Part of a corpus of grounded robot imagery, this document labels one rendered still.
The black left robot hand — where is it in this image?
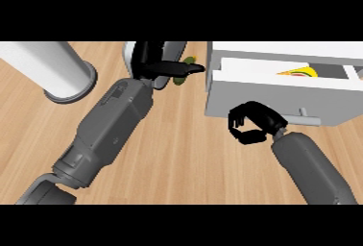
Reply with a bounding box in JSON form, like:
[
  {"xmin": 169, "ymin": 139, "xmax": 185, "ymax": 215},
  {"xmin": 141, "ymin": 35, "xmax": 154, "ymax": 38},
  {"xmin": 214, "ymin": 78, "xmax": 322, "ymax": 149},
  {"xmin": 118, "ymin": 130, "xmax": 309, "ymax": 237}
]
[{"xmin": 130, "ymin": 41, "xmax": 207, "ymax": 82}]

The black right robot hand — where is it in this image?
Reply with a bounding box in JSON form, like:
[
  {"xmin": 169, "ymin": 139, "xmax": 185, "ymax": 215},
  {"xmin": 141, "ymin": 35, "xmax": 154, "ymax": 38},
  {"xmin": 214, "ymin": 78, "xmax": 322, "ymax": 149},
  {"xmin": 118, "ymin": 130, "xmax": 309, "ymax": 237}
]
[{"xmin": 228, "ymin": 100, "xmax": 290, "ymax": 146}]

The green vegetable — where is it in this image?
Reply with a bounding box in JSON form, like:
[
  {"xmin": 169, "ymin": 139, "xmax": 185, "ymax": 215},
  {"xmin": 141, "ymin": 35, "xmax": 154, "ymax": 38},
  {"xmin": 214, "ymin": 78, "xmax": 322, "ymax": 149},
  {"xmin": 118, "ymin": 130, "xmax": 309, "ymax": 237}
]
[{"xmin": 171, "ymin": 55, "xmax": 200, "ymax": 86}]

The yellow wedge-shaped item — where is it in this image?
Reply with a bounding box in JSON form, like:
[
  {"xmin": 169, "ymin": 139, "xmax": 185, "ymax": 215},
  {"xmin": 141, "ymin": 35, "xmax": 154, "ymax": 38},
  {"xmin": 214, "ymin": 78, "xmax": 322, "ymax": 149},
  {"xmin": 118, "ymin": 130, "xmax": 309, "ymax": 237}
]
[{"xmin": 275, "ymin": 65, "xmax": 319, "ymax": 79}]

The white cabinet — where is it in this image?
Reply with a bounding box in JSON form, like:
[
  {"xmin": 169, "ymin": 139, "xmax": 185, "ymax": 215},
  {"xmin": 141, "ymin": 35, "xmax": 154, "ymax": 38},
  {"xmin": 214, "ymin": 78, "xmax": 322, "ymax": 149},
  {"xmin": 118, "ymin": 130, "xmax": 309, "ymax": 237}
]
[{"xmin": 204, "ymin": 41, "xmax": 363, "ymax": 81}]

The white cylinder with grey base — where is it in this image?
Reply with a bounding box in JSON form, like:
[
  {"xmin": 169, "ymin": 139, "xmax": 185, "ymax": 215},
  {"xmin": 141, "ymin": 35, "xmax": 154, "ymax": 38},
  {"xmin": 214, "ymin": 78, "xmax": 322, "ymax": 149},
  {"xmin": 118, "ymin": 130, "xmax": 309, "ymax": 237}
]
[{"xmin": 0, "ymin": 41, "xmax": 99, "ymax": 105}]

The white drawer front with handle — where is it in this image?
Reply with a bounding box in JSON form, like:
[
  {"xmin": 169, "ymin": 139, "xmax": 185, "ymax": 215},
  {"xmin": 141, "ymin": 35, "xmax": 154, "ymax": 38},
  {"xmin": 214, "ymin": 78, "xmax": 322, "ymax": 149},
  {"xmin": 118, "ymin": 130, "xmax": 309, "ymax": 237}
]
[{"xmin": 204, "ymin": 69, "xmax": 363, "ymax": 128}]

